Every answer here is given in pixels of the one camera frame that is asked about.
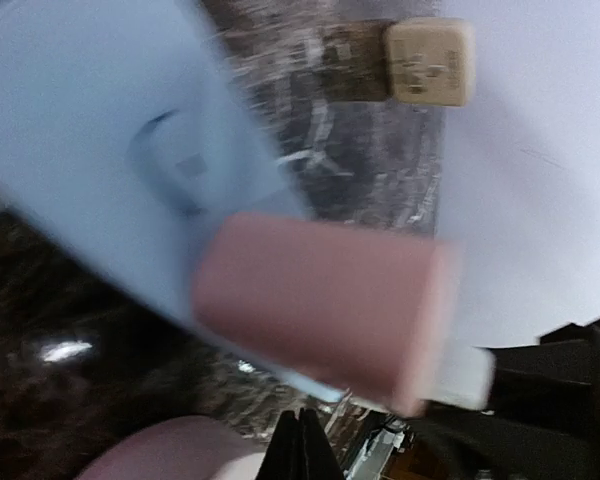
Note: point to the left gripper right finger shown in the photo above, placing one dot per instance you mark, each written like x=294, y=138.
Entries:
x=299, y=450

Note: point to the white charger plug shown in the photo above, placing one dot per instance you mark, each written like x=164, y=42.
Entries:
x=464, y=377

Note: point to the grey-blue power strip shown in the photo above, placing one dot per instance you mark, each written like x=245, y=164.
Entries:
x=125, y=141

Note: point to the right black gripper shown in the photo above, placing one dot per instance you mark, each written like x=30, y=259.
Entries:
x=542, y=418

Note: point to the beige cube socket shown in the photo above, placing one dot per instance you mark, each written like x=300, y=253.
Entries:
x=431, y=61

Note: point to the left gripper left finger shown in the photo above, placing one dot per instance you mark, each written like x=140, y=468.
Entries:
x=183, y=448

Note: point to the pink charger plug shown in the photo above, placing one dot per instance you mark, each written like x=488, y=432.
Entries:
x=352, y=308

